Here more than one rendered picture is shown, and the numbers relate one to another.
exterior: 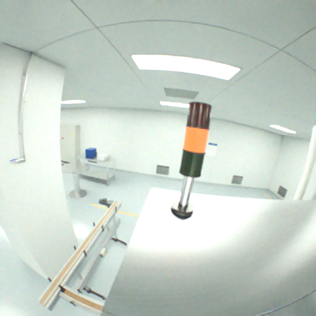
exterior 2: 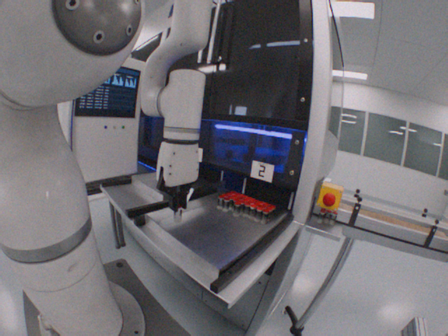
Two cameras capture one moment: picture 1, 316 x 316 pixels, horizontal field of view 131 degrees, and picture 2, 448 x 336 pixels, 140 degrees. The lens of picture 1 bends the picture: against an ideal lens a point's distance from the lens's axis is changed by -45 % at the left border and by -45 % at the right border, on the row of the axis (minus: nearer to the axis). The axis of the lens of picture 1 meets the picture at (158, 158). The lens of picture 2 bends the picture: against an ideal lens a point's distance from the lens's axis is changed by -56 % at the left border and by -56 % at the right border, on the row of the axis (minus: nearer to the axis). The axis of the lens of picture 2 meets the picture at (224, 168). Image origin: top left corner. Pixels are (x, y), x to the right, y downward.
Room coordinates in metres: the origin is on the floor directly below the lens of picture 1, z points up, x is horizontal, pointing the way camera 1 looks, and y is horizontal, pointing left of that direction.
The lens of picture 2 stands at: (0.97, 0.02, 1.15)
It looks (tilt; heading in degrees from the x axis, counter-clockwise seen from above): 12 degrees down; 211
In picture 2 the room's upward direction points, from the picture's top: 7 degrees clockwise
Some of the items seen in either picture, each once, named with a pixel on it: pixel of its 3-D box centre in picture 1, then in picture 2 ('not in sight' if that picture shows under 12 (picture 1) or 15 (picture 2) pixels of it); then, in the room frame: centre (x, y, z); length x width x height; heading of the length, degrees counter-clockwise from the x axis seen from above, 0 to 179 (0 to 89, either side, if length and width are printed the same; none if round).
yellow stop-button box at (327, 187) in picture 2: not in sight; (330, 195); (0.36, 0.07, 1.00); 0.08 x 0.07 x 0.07; 174
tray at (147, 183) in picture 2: not in sight; (178, 182); (0.42, -0.53, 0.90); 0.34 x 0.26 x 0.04; 174
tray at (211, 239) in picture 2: not in sight; (222, 221); (0.57, -0.20, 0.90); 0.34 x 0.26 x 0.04; 174
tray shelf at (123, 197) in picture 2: not in sight; (192, 205); (0.51, -0.37, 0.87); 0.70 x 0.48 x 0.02; 84
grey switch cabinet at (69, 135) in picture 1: (69, 144); not in sight; (5.84, 4.73, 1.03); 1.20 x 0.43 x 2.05; 84
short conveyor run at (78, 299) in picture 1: (95, 306); (391, 222); (0.25, 0.37, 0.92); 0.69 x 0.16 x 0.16; 84
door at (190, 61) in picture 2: not in sight; (183, 60); (0.30, -0.72, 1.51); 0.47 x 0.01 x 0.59; 84
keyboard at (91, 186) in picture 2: not in sight; (110, 183); (0.59, -0.90, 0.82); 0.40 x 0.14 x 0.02; 2
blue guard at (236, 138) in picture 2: not in sight; (147, 131); (0.28, -1.02, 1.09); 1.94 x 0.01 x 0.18; 84
